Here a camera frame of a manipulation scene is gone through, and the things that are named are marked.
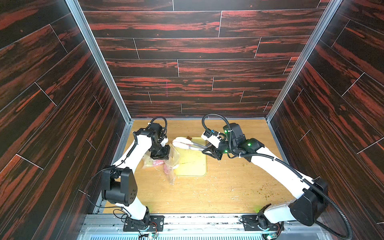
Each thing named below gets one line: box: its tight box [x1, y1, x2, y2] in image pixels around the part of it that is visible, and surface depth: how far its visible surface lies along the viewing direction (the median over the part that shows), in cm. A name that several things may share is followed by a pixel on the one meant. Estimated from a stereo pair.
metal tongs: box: [172, 137, 208, 151], surface depth 78 cm
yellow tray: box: [174, 137, 207, 177], surface depth 97 cm
